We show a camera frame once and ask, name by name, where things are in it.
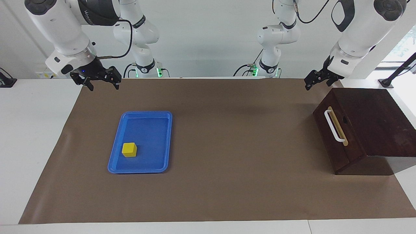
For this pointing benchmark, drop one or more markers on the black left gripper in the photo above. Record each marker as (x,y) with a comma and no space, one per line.
(331,73)

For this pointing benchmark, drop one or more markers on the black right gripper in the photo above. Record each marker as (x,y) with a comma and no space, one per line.
(91,70)

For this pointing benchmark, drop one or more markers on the wooden drawer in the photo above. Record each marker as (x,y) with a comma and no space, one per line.
(328,136)

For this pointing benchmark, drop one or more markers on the yellow cube block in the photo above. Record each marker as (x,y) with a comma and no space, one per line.
(129,150)

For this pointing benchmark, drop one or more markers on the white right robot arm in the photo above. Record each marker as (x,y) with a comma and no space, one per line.
(58,26)

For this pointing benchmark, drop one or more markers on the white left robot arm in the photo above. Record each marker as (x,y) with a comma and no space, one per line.
(360,35)

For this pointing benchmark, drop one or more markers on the dark brown wooden cabinet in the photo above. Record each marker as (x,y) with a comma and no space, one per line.
(380,120)

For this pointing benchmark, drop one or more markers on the blue plastic tray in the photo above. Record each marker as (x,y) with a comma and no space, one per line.
(149,130)

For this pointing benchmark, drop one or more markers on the black clamp stand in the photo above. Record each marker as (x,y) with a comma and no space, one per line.
(6,82)

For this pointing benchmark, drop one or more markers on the brown paper table mat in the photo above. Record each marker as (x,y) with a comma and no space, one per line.
(227,146)

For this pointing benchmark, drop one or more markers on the white wall socket box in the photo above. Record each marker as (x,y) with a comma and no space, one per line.
(42,75)

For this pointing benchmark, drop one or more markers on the window with frame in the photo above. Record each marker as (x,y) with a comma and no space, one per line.
(406,45)

